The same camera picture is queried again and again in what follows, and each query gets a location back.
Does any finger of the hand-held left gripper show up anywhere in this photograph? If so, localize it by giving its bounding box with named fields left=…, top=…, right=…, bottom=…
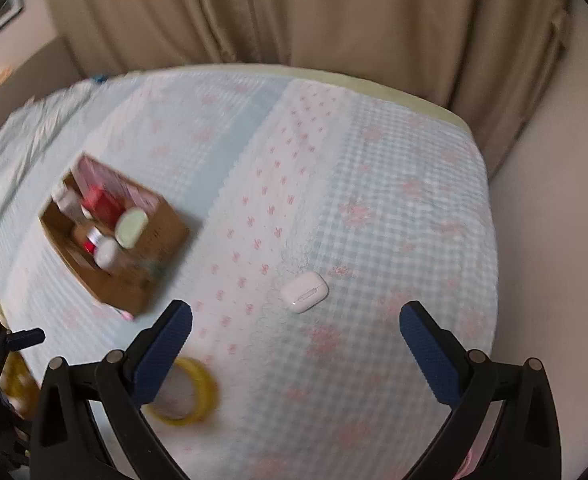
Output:
left=4, top=328, right=46, bottom=350

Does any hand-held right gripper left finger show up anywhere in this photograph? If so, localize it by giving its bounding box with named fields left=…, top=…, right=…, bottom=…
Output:
left=30, top=299, right=195, bottom=480

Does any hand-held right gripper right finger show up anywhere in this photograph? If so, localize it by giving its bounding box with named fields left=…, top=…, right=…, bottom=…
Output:
left=399, top=300, right=562, bottom=480

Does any yellow tape roll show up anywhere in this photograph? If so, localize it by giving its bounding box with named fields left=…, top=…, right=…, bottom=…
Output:
left=144, top=357, right=220, bottom=427

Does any brown cardboard box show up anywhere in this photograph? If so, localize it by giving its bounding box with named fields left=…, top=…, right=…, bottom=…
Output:
left=38, top=152, right=191, bottom=322

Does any small white jar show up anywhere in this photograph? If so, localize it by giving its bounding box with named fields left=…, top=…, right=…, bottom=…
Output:
left=94, top=238, right=121, bottom=269

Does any red lid round jar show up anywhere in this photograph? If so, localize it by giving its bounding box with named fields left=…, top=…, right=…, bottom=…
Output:
left=80, top=227, right=104, bottom=257

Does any pale green jar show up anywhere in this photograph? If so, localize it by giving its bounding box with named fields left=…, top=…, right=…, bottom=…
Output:
left=114, top=208, right=150, bottom=250

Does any white earbuds case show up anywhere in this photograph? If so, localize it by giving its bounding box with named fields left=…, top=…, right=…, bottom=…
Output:
left=279, top=270, right=330, bottom=315

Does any white labelled bottle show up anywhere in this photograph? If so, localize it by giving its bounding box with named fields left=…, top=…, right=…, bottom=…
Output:
left=51, top=185, right=82, bottom=217

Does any red rectangular box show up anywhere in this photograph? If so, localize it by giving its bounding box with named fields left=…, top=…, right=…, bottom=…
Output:
left=81, top=185, right=127, bottom=226

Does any blue checked floral blanket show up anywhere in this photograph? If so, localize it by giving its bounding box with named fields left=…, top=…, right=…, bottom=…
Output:
left=0, top=64, right=501, bottom=480

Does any crumpled light blue duvet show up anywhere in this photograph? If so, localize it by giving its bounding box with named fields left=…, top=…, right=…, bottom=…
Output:
left=0, top=80, right=102, bottom=211

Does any pale green mattress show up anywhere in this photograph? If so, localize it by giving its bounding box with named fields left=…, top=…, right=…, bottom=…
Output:
left=124, top=62, right=475, bottom=136

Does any grey headboard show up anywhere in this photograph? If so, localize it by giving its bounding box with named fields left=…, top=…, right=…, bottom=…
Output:
left=0, top=35, right=80, bottom=163

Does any beige curtain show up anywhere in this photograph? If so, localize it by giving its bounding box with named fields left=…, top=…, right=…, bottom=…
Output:
left=41, top=0, right=575, bottom=177

